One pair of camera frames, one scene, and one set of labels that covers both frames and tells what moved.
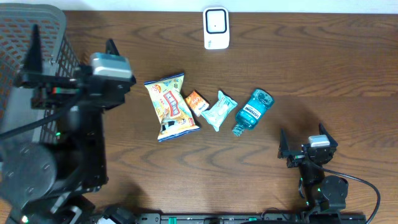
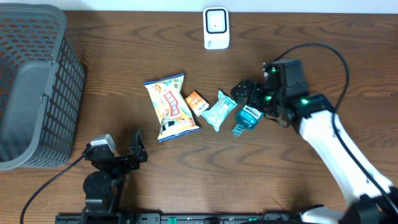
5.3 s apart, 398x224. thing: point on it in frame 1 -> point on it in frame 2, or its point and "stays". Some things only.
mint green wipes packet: (222, 108) stays
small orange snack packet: (196, 104) stays
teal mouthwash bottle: (252, 112) stays
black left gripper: (48, 86) -> (139, 151)
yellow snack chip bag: (175, 117) stays
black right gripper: (295, 159) -> (244, 85)
